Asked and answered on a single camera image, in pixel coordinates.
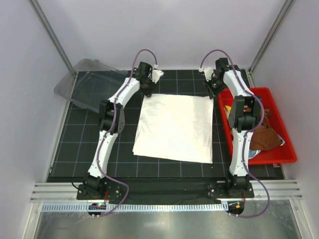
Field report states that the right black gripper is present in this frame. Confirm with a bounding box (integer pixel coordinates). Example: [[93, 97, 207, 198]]
[[204, 75, 225, 99]]

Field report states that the white towel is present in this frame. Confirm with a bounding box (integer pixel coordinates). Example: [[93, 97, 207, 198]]
[[133, 94, 214, 163]]

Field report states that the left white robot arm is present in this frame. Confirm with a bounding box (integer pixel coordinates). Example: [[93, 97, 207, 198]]
[[77, 62, 163, 200]]

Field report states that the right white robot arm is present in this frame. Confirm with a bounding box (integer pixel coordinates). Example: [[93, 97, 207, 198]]
[[198, 58, 264, 197]]

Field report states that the colourful patterned cloth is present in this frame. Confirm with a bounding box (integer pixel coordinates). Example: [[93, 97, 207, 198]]
[[224, 105, 231, 119]]

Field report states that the clear plastic container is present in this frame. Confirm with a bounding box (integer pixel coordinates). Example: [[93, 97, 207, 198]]
[[54, 59, 128, 113]]

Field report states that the brown towel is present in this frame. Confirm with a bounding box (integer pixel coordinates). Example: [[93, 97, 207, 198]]
[[250, 109, 284, 151]]

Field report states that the blue white cloth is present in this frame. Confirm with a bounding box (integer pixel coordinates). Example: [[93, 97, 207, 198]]
[[248, 135, 286, 159]]

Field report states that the red plastic bin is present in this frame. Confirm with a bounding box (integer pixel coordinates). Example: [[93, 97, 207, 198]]
[[218, 87, 297, 166]]

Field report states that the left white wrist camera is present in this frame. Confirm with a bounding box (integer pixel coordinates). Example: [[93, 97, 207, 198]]
[[152, 64, 164, 84]]

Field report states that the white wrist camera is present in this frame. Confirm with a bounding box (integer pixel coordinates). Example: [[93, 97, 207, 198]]
[[152, 64, 164, 84], [198, 67, 214, 82]]

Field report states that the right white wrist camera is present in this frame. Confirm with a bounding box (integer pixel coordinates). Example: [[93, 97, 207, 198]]
[[198, 67, 214, 82]]

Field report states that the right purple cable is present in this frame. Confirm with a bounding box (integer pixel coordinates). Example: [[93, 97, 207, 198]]
[[199, 49, 271, 220]]

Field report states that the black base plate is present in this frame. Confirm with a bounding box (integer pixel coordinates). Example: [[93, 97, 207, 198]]
[[76, 176, 254, 204]]

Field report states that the slotted cable duct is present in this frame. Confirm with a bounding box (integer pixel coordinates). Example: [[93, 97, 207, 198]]
[[41, 202, 228, 213]]

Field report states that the aluminium rail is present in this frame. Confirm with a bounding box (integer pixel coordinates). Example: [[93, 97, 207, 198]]
[[29, 180, 303, 203]]

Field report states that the right aluminium frame post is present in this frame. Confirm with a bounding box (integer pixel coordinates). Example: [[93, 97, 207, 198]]
[[248, 0, 295, 74]]

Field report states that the aluminium frame post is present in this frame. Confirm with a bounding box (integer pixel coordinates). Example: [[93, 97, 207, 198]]
[[248, 0, 295, 74], [28, 0, 76, 78]]

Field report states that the left aluminium frame post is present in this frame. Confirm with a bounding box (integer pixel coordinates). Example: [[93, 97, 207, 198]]
[[28, 0, 76, 78]]

